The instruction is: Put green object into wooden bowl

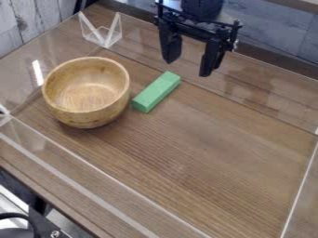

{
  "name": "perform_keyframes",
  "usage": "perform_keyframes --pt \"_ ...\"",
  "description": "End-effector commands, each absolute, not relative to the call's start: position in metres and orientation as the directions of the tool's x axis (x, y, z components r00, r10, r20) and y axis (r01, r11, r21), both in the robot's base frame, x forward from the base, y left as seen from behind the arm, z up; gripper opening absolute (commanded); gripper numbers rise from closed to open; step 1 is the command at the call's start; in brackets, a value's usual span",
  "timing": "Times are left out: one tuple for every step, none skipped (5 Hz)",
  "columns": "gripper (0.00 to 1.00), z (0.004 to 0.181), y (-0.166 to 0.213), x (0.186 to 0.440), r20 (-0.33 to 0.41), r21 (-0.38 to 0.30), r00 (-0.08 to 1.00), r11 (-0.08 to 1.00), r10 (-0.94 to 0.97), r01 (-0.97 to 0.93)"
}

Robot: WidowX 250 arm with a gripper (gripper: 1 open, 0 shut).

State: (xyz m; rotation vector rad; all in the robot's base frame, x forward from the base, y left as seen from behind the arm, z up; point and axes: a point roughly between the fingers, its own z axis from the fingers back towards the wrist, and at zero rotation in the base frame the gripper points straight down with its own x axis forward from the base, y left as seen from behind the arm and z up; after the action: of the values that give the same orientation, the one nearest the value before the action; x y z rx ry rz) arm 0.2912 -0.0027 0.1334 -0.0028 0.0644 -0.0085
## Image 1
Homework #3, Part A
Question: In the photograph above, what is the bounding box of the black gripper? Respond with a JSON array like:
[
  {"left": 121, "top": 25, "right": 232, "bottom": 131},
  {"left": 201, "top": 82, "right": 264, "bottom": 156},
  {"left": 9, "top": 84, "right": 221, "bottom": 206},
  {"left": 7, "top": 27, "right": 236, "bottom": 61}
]
[{"left": 156, "top": 0, "right": 242, "bottom": 77}]

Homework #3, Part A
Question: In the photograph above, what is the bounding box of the green rectangular block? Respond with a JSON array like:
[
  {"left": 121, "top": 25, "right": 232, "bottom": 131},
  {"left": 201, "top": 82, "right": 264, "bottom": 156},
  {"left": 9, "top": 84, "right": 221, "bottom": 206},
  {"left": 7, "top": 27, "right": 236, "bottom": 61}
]
[{"left": 133, "top": 72, "right": 182, "bottom": 113}]

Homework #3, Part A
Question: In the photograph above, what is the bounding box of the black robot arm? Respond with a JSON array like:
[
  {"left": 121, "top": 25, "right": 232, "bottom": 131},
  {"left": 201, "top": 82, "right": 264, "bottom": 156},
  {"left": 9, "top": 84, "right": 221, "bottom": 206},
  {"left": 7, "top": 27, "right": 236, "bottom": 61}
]
[{"left": 156, "top": 0, "right": 242, "bottom": 77}]

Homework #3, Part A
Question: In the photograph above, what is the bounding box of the wooden bowl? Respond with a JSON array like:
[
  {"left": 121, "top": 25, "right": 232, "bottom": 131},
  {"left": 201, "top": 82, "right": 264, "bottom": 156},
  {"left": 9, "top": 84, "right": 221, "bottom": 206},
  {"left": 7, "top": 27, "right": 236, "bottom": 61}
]
[{"left": 42, "top": 57, "right": 132, "bottom": 128}]

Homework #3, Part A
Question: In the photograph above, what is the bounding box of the clear acrylic corner bracket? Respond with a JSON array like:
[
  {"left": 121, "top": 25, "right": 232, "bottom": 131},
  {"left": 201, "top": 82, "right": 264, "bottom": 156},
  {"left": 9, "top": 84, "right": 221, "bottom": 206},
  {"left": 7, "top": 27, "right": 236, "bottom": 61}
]
[{"left": 79, "top": 11, "right": 122, "bottom": 48}]

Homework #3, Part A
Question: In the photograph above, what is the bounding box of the clear acrylic enclosure wall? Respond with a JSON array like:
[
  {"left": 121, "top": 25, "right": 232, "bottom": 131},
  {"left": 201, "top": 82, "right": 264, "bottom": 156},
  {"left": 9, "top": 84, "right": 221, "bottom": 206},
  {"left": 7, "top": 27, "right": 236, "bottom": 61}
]
[{"left": 0, "top": 17, "right": 318, "bottom": 238}]

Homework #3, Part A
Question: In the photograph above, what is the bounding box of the black table frame bracket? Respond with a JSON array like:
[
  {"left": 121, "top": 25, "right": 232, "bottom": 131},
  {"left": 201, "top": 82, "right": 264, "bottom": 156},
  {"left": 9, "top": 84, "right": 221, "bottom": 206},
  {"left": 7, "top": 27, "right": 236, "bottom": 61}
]
[{"left": 29, "top": 197, "right": 73, "bottom": 238}]

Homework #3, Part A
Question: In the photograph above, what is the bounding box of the black cable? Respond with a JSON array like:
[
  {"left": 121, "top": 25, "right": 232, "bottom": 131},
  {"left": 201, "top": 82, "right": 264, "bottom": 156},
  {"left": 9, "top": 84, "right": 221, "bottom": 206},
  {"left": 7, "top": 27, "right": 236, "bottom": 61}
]
[{"left": 0, "top": 212, "right": 39, "bottom": 238}]

